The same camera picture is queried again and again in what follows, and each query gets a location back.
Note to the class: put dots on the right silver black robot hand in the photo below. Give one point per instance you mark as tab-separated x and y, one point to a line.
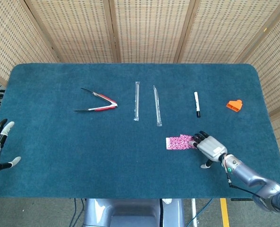
210	147

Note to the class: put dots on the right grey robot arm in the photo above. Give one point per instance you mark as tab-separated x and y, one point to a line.
243	171

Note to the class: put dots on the white marker with black cap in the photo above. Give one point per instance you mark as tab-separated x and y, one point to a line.
196	102

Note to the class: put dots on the orange plastic block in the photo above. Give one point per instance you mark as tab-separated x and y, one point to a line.
234	106

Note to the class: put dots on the blue carpet table cover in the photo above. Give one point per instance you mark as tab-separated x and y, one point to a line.
59	153

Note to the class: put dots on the yellow floor tape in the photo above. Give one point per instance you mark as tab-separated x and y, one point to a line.
224	212

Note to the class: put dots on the clear wrapped straw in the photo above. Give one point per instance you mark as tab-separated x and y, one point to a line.
157	106
136	101

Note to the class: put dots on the grey robot torso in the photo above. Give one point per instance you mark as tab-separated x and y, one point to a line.
130	212

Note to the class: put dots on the woven rattan folding screen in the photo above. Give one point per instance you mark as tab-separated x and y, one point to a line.
149	28

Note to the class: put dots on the black table bracket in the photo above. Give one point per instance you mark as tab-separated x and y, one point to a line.
241	199

